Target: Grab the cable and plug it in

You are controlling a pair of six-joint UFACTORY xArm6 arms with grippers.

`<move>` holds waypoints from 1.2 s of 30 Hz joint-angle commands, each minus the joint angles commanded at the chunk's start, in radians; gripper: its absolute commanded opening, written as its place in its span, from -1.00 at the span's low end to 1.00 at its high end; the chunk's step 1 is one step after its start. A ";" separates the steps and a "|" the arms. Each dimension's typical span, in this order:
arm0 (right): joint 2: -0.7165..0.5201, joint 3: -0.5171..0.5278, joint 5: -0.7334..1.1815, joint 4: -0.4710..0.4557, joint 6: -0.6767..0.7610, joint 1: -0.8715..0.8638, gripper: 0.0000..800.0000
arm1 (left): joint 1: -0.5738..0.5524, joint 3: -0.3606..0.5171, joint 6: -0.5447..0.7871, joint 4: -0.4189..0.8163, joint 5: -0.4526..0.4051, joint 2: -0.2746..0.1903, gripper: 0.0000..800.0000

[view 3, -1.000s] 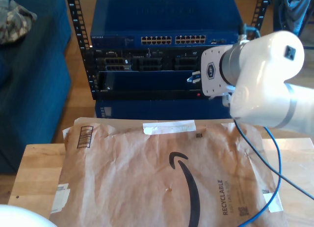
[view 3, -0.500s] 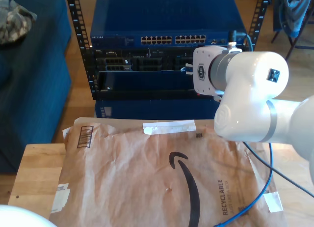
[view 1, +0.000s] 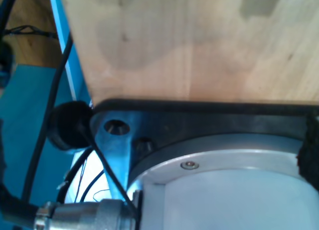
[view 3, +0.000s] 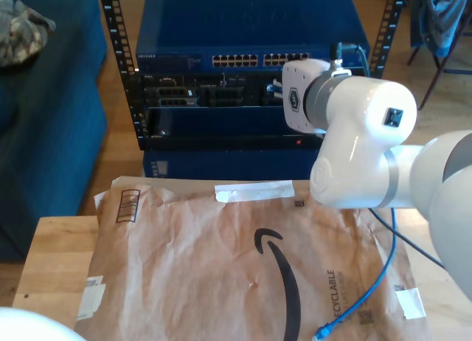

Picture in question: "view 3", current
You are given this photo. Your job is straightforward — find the blue network cable clear plugs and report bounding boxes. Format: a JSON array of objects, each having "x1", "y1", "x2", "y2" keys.
[{"x1": 265, "y1": 79, "x2": 398, "y2": 339}]

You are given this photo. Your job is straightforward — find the blue network switch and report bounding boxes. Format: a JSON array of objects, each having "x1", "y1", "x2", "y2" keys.
[{"x1": 135, "y1": 0, "x2": 372, "y2": 73}]

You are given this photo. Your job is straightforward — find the blue sofa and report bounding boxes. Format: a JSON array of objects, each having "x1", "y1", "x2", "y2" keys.
[{"x1": 0, "y1": 0, "x2": 108, "y2": 263}]

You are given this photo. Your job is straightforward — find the blue switch under rack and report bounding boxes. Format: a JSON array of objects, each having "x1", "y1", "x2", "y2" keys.
[{"x1": 142, "y1": 148, "x2": 320, "y2": 179}]

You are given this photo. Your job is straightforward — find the dark metal chair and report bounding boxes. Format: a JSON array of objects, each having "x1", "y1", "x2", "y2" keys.
[{"x1": 407, "y1": 0, "x2": 472, "y2": 111}]

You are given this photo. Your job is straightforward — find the brown paper mailer black print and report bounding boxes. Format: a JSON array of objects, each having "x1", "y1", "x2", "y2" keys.
[{"x1": 72, "y1": 175, "x2": 434, "y2": 341}]

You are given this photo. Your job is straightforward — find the black camera cable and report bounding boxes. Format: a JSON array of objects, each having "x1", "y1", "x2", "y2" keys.
[{"x1": 330, "y1": 41, "x2": 447, "y2": 270}]

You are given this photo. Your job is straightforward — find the black rack frame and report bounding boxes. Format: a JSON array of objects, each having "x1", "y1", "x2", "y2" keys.
[{"x1": 96, "y1": 0, "x2": 409, "y2": 152}]

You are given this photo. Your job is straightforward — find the black rack tray blue panel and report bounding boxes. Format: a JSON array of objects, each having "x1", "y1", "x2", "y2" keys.
[{"x1": 142, "y1": 103, "x2": 325, "y2": 150}]

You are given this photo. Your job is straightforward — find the black rack server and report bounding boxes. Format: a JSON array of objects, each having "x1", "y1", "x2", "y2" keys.
[{"x1": 139, "y1": 72, "x2": 285, "y2": 108}]

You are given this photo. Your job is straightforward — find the camouflage cloth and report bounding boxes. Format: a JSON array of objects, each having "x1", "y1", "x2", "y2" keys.
[{"x1": 0, "y1": 0, "x2": 57, "y2": 68}]

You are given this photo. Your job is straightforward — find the grey-blue jacket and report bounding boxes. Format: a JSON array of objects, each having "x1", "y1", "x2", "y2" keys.
[{"x1": 409, "y1": 0, "x2": 471, "y2": 58}]

